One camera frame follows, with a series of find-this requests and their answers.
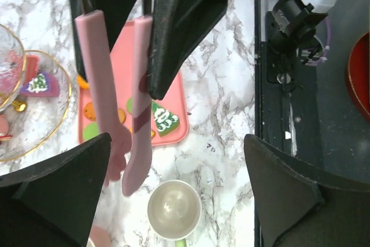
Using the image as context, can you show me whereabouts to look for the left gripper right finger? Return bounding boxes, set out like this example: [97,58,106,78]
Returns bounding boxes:
[244,134,369,246]

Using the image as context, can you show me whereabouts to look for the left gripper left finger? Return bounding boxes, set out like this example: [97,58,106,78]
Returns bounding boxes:
[1,133,111,246]

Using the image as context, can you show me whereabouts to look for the pink-handled metal tongs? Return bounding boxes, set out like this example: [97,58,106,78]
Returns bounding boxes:
[75,10,153,197]

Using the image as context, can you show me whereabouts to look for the pink serving tray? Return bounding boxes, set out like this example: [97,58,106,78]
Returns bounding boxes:
[77,20,190,146]

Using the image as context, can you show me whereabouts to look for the toy strawberry cake slice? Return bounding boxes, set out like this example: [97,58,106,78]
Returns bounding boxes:
[24,54,39,84]

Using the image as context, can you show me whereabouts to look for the three-tier glass dessert stand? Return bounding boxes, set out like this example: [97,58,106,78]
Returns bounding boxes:
[1,25,72,163]

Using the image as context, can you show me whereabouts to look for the toy green cake slice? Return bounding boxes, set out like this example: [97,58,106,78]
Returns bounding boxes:
[151,101,180,137]

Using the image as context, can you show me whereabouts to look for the toy pink strawberry swirl roll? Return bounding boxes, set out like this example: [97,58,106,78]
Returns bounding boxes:
[0,115,13,142]

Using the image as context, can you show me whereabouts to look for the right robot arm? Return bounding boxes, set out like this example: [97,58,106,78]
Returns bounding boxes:
[69,0,337,99]

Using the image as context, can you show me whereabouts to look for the pink mug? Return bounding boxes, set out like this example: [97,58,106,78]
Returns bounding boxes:
[86,225,111,247]

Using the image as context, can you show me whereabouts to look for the toy green macaron lower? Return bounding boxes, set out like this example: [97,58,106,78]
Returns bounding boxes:
[82,122,99,141]

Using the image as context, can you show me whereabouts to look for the toy green macaron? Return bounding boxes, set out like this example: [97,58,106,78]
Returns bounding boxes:
[126,97,132,114]
[82,122,99,141]

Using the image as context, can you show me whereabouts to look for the toy orange egg tart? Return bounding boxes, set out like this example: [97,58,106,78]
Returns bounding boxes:
[77,75,89,90]

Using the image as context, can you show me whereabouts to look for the toy brown chip cookie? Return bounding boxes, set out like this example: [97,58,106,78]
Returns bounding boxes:
[83,102,96,121]

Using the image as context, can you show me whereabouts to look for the toy yellow cracker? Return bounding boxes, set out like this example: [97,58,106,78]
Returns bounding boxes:
[129,127,156,139]

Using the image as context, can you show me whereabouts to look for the toy green macaron upper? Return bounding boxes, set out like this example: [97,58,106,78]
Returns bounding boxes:
[126,97,132,114]

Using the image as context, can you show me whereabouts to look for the toy orange round cookie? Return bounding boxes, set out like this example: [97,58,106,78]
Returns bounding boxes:
[117,108,126,123]

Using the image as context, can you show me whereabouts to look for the green mug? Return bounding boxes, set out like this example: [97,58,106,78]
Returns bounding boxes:
[147,180,202,246]

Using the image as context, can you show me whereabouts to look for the red round tray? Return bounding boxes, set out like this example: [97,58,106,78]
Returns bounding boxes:
[345,32,370,122]

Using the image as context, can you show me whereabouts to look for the aluminium rail base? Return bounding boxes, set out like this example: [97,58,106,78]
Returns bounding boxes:
[254,0,332,168]

